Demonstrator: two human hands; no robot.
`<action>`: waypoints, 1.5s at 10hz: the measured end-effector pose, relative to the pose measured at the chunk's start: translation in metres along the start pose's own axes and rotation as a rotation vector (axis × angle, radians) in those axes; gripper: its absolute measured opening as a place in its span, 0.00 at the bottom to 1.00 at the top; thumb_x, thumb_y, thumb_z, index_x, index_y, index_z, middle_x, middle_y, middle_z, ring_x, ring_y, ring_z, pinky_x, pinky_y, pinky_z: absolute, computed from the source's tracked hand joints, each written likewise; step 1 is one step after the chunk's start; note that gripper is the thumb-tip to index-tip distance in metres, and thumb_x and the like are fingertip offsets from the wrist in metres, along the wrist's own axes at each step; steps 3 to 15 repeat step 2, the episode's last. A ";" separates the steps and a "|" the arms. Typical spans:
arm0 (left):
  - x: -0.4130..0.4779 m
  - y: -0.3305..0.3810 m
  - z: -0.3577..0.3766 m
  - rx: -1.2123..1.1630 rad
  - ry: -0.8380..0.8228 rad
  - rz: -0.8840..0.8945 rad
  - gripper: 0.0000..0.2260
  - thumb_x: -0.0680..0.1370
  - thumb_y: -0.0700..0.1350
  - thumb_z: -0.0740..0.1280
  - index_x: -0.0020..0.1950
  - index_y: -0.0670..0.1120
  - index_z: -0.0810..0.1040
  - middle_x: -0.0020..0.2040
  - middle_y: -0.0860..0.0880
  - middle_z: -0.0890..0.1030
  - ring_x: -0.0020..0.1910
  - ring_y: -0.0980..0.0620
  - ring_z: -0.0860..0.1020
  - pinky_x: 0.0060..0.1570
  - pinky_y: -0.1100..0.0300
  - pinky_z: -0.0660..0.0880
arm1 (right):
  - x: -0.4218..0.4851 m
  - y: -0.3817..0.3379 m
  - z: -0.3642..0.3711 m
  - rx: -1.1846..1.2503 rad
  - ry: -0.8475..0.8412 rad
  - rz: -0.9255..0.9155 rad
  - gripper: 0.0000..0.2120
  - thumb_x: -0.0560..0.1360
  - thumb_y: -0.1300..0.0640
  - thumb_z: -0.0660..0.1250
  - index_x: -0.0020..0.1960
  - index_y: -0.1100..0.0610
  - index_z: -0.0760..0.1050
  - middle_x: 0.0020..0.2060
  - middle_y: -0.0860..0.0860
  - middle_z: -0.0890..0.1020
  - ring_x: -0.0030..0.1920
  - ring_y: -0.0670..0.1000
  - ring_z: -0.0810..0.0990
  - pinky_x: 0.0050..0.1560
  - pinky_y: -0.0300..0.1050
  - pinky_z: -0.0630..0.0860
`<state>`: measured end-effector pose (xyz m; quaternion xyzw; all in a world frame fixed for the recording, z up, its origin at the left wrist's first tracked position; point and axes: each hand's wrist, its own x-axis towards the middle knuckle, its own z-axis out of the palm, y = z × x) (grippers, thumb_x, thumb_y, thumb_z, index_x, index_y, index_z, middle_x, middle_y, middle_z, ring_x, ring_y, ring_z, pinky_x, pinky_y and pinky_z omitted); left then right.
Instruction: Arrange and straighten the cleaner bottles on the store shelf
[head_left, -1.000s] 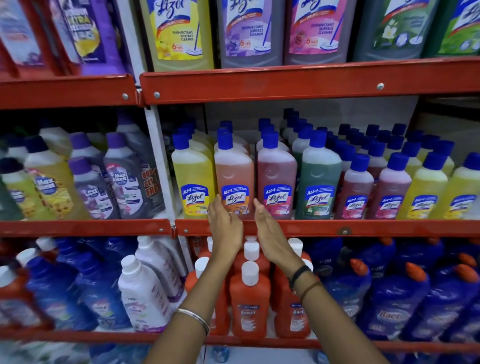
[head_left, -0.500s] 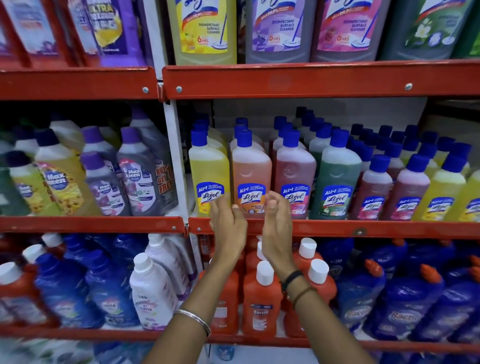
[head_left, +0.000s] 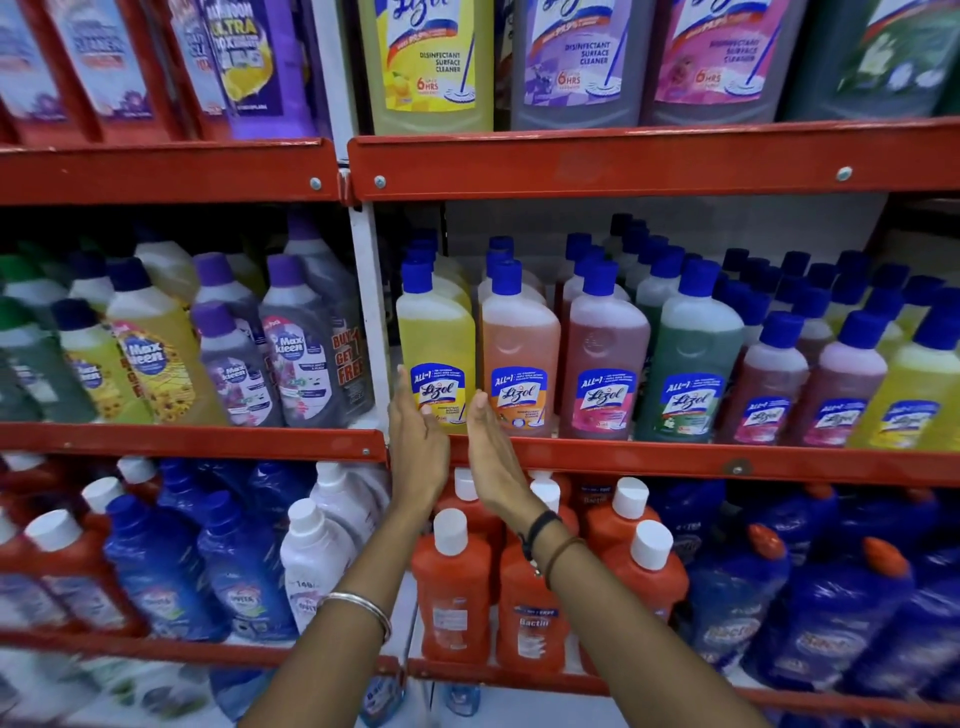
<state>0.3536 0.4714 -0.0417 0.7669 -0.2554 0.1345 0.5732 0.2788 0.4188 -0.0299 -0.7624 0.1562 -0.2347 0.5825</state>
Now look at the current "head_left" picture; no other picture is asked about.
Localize person's right hand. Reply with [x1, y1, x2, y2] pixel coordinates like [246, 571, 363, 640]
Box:
[465, 410, 544, 531]

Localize person's left hand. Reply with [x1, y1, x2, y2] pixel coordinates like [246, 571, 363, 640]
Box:
[387, 365, 452, 517]

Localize yellow cleaner bottle blue cap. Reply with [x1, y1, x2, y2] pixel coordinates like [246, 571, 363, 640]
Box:
[395, 259, 477, 436]

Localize person's left forearm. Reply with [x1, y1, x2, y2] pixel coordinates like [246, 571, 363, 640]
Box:
[238, 504, 450, 728]

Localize person's right forearm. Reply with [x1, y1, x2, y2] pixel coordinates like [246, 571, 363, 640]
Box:
[511, 511, 768, 728]

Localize white cleaner bottle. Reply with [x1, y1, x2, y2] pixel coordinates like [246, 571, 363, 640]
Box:
[308, 461, 392, 552]
[279, 498, 360, 636]

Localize group of orange white-capped bottles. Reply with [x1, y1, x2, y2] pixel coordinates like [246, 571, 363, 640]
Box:
[410, 466, 691, 676]

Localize dark blue cleaner bottle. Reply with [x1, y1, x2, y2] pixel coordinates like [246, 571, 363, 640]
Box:
[246, 460, 318, 535]
[155, 458, 219, 528]
[196, 490, 300, 643]
[103, 492, 231, 644]

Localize silver metal bangle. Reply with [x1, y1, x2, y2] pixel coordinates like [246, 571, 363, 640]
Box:
[321, 591, 393, 645]

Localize rows of blue-capped cleaner bottles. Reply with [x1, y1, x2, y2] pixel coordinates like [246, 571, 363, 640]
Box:
[401, 212, 960, 453]

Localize red metal shelf beam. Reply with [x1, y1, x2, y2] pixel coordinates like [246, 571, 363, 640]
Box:
[0, 422, 390, 464]
[346, 117, 960, 204]
[0, 137, 344, 208]
[407, 657, 960, 726]
[448, 435, 960, 490]

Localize clear light blue bottle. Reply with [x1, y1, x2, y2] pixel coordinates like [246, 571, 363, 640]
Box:
[208, 666, 276, 723]
[358, 673, 408, 728]
[442, 682, 483, 718]

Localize cluster of mixed floor cleaner bottles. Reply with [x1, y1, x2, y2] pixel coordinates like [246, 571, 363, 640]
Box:
[0, 212, 376, 430]

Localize large yellow cleaner bottle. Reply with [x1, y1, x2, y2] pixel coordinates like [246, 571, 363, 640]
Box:
[357, 0, 496, 137]

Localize group of blue orange-capped bottles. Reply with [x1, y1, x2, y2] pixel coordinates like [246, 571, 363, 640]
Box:
[648, 480, 960, 706]

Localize large lavender cleaner bottle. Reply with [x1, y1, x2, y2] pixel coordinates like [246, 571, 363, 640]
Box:
[510, 0, 658, 132]

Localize group of red white-capped bottles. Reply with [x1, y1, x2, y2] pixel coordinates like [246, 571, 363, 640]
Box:
[0, 450, 163, 637]

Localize purple bathroom cleaner bottle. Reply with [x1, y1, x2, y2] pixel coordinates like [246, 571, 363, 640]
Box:
[197, 0, 332, 141]

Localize red bottle pale label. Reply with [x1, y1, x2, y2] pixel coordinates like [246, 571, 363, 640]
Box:
[148, 0, 235, 141]
[18, 0, 186, 145]
[0, 0, 89, 148]

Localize large pink-label cleaner bottle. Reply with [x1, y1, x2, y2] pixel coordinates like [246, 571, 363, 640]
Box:
[643, 0, 810, 127]

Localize large green cleaner bottle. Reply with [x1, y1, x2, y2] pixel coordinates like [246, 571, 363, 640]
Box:
[782, 0, 960, 123]

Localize black thread bracelet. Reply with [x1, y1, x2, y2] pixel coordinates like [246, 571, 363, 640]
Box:
[519, 510, 564, 576]

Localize brown thread bracelet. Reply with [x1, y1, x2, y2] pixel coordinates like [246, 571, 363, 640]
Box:
[543, 535, 587, 591]

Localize white shelf upright post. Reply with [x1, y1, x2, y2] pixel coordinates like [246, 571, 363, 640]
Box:
[309, 0, 393, 430]

